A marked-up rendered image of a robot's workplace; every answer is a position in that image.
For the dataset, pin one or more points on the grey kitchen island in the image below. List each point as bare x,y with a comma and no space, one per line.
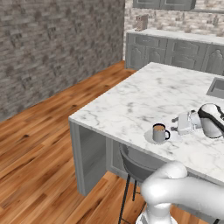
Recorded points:
87,163

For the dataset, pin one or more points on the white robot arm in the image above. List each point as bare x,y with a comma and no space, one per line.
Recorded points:
175,195

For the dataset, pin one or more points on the white saucer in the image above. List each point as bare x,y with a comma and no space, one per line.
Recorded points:
149,137

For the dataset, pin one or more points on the grey cup of tea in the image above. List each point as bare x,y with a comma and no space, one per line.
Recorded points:
159,136

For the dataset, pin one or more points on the grey bar stool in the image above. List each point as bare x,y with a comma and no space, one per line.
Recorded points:
137,167

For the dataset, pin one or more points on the brown knife block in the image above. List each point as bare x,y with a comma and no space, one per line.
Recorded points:
141,22

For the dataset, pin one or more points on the grey wall cupboards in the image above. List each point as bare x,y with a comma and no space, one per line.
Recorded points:
163,4

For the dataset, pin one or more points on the grey sink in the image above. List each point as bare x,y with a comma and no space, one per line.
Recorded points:
217,87

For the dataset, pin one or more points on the grey base cupboard run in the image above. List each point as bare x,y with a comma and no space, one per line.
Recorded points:
163,52

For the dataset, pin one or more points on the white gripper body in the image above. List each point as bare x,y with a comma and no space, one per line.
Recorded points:
185,124

